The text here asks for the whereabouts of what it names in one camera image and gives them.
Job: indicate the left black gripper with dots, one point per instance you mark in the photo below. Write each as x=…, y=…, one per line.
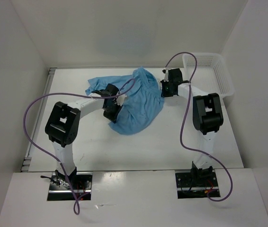
x=112, y=117

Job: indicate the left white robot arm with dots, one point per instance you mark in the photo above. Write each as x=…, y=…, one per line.
x=63, y=124

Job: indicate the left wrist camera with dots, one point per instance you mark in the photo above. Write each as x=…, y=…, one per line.
x=121, y=99

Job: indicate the light blue shorts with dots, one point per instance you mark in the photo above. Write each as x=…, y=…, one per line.
x=143, y=102

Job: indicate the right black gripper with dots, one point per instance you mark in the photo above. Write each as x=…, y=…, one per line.
x=165, y=93

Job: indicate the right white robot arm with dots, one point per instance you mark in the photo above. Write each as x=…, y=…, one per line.
x=207, y=118

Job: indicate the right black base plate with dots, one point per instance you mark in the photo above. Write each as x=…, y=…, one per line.
x=192, y=187

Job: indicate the aluminium table edge rail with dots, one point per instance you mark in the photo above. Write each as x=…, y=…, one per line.
x=33, y=133

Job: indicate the white plastic basket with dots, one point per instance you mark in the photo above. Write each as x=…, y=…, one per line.
x=209, y=73

